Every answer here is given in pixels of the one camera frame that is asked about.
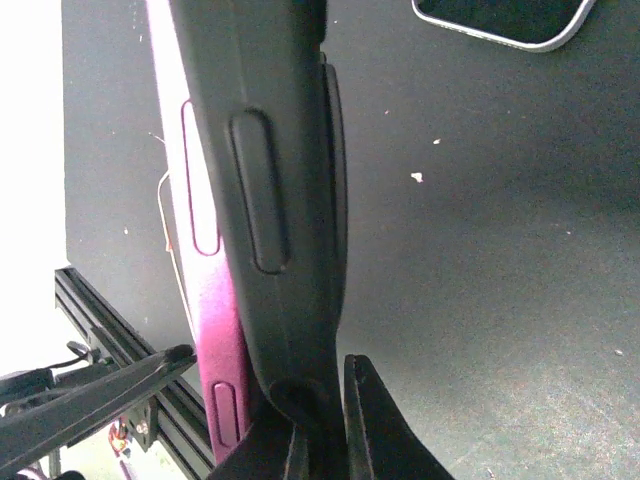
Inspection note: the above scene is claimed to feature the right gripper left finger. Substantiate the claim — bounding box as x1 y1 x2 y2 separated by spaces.
1 345 196 468

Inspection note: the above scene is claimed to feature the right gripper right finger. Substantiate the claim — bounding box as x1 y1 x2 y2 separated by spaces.
344 354 453 480

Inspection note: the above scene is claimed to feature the black phone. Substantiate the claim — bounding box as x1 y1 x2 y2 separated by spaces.
146 1 250 463

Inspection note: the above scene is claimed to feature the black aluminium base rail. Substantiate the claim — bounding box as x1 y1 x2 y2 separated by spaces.
54 267 214 479

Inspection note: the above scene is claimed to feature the black phone case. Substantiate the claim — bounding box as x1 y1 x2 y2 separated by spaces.
170 1 349 479

